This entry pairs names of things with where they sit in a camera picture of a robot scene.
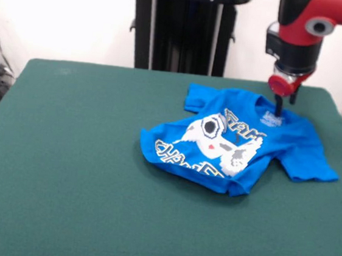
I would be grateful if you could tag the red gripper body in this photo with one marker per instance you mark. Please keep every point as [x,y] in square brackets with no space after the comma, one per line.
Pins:
[281,84]

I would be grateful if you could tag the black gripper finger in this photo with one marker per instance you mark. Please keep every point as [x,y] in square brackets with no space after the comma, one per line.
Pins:
[278,106]
[293,96]

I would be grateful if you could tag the blue game-controller print t-shirt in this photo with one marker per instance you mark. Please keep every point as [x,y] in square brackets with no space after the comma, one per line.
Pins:
[303,154]

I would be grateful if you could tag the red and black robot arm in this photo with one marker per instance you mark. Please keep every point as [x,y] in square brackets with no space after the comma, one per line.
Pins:
[300,31]

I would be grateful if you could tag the dark green table cloth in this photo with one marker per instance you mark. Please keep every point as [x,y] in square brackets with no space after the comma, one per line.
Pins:
[61,183]

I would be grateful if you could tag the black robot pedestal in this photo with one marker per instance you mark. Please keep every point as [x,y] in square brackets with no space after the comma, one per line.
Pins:
[184,28]

